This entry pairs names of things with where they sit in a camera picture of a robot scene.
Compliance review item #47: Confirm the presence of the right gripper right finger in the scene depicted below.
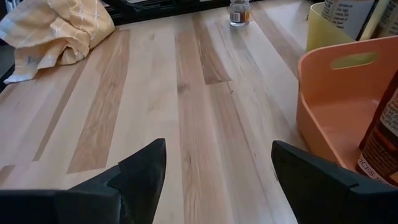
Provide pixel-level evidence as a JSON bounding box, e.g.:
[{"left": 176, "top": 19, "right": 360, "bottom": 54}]
[{"left": 271, "top": 139, "right": 398, "bottom": 224}]

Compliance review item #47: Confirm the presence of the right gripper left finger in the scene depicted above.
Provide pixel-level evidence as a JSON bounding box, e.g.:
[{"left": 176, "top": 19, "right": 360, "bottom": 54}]
[{"left": 0, "top": 138, "right": 167, "bottom": 224}]

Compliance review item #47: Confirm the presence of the orange plastic bin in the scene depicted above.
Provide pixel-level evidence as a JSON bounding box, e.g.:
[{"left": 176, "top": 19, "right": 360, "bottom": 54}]
[{"left": 295, "top": 35, "right": 398, "bottom": 175}]

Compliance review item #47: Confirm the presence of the yellow plastic bin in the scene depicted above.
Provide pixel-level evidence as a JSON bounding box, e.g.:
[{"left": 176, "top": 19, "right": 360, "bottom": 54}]
[{"left": 306, "top": 2, "right": 398, "bottom": 53}]

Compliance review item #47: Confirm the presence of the yellow checked cloth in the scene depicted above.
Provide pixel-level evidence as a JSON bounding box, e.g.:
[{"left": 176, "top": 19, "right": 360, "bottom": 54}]
[{"left": 0, "top": 0, "right": 116, "bottom": 85}]

